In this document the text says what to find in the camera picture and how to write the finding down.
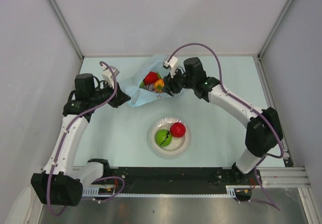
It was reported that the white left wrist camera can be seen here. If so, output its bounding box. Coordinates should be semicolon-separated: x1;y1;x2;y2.
101;66;119;88

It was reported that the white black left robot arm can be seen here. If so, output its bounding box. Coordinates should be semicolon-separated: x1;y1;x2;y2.
31;72;130;208

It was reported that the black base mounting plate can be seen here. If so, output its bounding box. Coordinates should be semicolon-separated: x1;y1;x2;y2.
83;166;262;195

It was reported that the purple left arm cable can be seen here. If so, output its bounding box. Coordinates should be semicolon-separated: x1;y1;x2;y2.
47;60;125;216

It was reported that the white paper plate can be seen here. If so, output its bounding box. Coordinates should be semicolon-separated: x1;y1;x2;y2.
147;117;192;158

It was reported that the aluminium frame rail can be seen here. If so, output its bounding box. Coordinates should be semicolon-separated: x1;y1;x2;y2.
254;55;315;224

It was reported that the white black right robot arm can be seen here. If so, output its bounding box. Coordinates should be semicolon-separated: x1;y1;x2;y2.
163;57;283;184

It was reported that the green fake watermelon ball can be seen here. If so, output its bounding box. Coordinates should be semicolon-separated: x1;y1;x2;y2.
154;129;172;147

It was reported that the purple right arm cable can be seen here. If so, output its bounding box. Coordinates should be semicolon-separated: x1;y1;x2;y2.
167;42;290;211

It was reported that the red fake apple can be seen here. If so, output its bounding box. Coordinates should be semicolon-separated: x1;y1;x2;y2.
170;122;186;138

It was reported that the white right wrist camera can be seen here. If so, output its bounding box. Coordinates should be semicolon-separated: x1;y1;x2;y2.
163;56;179;78

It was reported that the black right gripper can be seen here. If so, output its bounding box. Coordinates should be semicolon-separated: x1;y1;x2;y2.
161;65;195;97

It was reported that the light blue plastic bag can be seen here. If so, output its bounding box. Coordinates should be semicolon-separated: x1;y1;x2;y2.
119;54;170;107

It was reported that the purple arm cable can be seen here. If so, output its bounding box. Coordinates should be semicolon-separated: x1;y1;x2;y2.
47;60;125;216
167;42;290;211

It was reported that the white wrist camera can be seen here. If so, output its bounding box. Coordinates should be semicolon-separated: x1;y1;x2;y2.
101;66;119;88
163;56;179;78

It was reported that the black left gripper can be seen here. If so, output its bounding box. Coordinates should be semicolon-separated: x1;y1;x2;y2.
90;80;130;108

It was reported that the red fake bell pepper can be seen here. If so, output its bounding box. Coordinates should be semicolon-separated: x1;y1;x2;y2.
143;71;159;86

